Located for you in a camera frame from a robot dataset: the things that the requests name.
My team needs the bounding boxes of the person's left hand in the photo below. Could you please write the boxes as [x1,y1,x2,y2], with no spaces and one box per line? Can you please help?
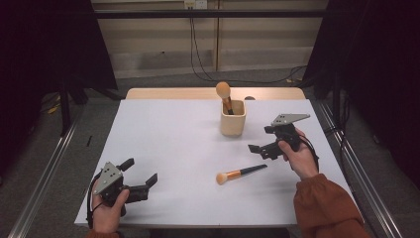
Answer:
[91,179,131,234]

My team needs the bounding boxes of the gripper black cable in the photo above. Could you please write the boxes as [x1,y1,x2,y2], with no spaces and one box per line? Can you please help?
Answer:
[85,171,104,230]
[298,134,321,174]

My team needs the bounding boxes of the black wall cable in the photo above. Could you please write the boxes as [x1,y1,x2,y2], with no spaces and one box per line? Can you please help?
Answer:
[188,7,309,85]

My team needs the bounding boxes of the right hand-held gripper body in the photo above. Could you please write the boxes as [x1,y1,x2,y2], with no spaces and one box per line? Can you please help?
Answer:
[259,113,311,162]

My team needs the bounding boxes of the yellow floor cable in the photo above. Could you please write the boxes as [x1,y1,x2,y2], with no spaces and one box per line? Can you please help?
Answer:
[47,94,63,115]

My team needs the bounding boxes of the small-headed makeup brush black handle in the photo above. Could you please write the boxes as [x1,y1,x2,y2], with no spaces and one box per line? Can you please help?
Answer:
[216,164,268,185]

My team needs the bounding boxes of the black stand post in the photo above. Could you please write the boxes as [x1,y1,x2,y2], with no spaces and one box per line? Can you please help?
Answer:
[58,87,72,138]

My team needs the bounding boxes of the black floor cable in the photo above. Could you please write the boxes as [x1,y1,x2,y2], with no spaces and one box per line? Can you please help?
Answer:
[324,124,381,238]

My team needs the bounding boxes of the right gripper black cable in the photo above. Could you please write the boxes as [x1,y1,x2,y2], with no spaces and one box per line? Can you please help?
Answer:
[298,134,321,174]

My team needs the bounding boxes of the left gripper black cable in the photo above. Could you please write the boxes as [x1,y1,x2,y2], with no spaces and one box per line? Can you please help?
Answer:
[85,171,104,230]

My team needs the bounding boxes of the aluminium frame rail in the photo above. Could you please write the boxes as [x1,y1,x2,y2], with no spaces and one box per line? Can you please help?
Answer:
[7,108,84,238]
[316,99,404,238]

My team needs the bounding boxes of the white wall socket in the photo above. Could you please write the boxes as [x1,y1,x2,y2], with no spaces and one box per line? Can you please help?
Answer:
[183,0,209,10]

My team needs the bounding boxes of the person's right hand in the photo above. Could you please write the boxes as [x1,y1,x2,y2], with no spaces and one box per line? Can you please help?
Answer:
[277,128,320,181]

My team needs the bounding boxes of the white table mat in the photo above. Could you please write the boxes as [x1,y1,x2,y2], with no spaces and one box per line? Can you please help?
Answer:
[74,98,353,229]

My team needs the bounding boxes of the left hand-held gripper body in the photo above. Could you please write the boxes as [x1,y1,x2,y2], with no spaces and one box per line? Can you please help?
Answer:
[93,161,150,216]

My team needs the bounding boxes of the black curtain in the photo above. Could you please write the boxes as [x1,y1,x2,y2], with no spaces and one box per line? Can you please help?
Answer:
[0,0,119,178]
[301,0,420,191]

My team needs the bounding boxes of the cream square ceramic cup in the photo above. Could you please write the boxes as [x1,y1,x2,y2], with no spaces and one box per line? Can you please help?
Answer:
[220,99,248,138]

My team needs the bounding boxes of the black horizontal frame bar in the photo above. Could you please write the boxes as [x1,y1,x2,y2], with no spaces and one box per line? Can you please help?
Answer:
[93,9,327,20]

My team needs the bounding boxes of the wooden table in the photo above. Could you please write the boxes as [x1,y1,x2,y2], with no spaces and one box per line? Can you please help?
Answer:
[125,86,307,101]

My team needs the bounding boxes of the large-headed makeup brush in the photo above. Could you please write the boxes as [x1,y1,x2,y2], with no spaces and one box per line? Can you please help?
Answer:
[215,81,235,116]

